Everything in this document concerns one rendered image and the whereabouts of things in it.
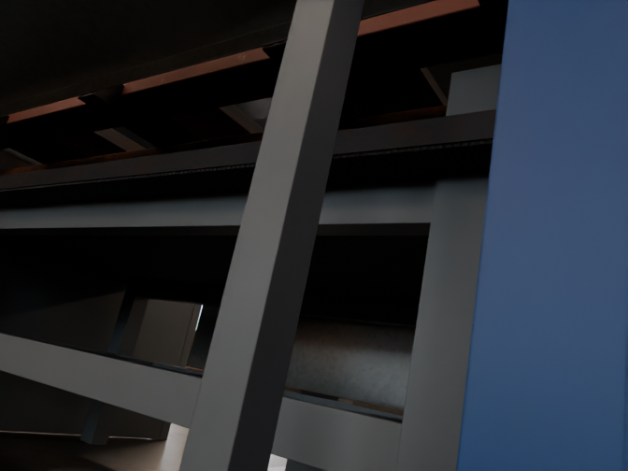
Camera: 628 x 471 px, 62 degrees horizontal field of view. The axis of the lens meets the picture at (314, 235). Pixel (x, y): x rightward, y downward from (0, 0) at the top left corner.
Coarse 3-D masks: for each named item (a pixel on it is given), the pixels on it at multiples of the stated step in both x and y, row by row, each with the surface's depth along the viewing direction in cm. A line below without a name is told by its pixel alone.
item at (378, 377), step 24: (216, 312) 174; (312, 336) 150; (336, 336) 146; (360, 336) 142; (384, 336) 138; (408, 336) 134; (192, 360) 173; (312, 360) 148; (336, 360) 143; (360, 360) 140; (384, 360) 136; (408, 360) 132; (288, 384) 149; (312, 384) 145; (336, 384) 141; (360, 384) 137; (384, 384) 134
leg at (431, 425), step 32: (448, 192) 55; (480, 192) 53; (448, 224) 53; (480, 224) 51; (448, 256) 52; (448, 288) 51; (448, 320) 50; (416, 352) 50; (448, 352) 49; (416, 384) 49; (448, 384) 48; (416, 416) 48; (448, 416) 47; (416, 448) 47; (448, 448) 46
